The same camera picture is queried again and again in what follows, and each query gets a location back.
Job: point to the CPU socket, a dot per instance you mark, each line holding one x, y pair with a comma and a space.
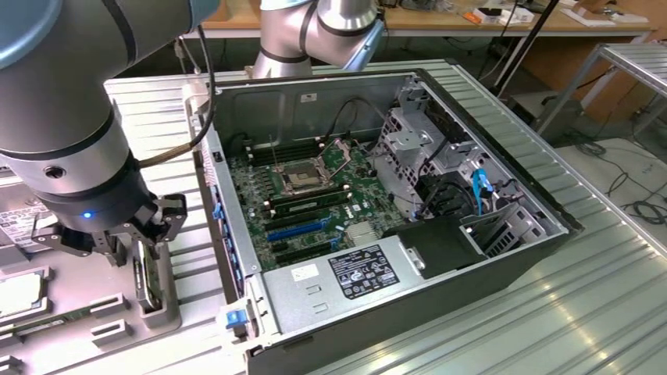
301, 177

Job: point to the green RAM stick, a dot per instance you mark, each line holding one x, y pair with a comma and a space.
52, 318

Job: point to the black plastic shroud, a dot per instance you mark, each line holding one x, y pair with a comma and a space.
437, 246

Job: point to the silver disk bay cage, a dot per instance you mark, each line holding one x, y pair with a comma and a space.
402, 140

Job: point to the black open PC case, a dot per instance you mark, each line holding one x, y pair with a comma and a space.
468, 312

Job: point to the blue case latch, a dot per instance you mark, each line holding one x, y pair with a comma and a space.
234, 318

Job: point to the black graphics card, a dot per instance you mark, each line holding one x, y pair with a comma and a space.
148, 281

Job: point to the silver power supply unit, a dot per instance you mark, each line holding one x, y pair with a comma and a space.
296, 297

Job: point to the green motherboard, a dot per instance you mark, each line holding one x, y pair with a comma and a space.
358, 187

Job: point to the silver chipset heatsink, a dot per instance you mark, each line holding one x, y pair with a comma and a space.
360, 234

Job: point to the black white box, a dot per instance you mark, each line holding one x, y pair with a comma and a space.
512, 15

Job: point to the aluminium frame table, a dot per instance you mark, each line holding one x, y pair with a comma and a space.
635, 58

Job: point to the dark RAM stick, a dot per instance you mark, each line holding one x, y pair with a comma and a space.
312, 205

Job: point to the metal socket cover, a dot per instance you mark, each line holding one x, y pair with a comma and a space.
336, 156

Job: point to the blue expansion slot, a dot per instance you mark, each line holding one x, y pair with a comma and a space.
293, 231

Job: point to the thin locking lever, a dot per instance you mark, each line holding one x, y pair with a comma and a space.
272, 154

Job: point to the black tripod pole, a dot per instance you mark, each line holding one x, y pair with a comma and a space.
525, 43

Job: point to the short black expansion slot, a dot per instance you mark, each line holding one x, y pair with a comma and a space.
304, 257
301, 248

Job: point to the silver vented disk bay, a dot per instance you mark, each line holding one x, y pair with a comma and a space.
500, 234

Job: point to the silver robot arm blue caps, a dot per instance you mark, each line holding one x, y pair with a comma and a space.
52, 97

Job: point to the long black expansion slot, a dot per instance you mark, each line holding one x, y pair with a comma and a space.
288, 222

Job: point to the wooden desk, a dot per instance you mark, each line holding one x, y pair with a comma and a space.
416, 17

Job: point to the silver hard disk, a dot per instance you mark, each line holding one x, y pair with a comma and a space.
14, 226

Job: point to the silver CPU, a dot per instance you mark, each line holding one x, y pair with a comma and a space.
14, 293

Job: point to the grey parts rack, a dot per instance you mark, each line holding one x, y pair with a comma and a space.
77, 281

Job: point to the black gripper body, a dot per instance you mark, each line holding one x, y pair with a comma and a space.
85, 207

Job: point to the orange white box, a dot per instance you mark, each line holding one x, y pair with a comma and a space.
470, 16

